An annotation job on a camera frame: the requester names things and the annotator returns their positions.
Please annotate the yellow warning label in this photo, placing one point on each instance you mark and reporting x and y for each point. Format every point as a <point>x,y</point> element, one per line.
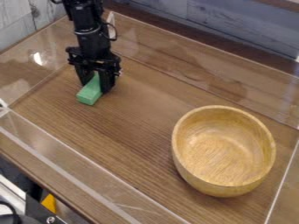
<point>48,202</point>

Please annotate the green rectangular block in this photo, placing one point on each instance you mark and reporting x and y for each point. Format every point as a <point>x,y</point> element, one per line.
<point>91,91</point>

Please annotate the clear acrylic tray walls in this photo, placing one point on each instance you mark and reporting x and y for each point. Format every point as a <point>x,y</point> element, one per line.
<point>101,156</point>

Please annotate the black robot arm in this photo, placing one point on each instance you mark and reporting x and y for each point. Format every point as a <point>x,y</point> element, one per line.
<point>89,26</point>

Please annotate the clear acrylic corner bracket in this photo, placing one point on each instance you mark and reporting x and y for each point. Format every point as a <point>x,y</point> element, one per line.
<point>111,21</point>

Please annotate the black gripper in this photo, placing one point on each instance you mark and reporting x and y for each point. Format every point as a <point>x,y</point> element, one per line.
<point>85,64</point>

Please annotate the brown wooden bowl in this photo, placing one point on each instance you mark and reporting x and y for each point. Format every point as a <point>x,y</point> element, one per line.
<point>223,150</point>

